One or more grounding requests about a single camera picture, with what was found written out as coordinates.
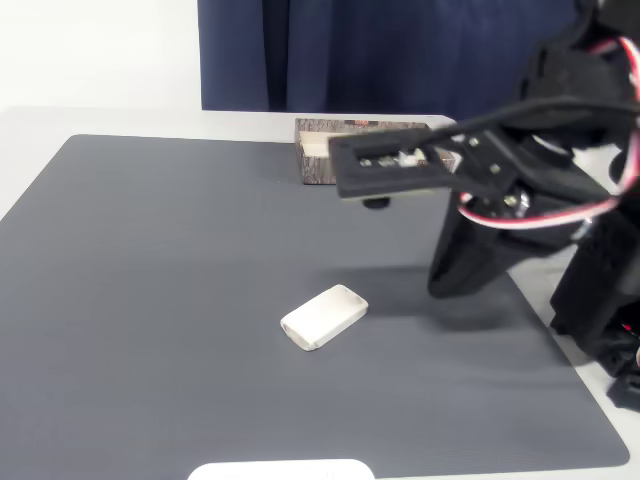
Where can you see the white rectangular eraser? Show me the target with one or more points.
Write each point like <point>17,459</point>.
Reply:
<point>322,320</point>

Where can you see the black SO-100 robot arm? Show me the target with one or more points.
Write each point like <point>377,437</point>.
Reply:
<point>565,75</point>

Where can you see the bark-patterned cardboard box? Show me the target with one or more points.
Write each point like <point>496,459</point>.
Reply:
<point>312,170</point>

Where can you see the navy blue curtain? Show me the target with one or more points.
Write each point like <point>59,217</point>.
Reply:
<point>375,55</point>

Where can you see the white rounded flat device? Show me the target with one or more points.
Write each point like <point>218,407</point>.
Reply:
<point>280,470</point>

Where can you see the grey textured desk mat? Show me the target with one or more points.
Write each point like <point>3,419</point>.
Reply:
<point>150,300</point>

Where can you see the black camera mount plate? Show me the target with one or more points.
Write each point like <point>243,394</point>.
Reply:
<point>350,175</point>

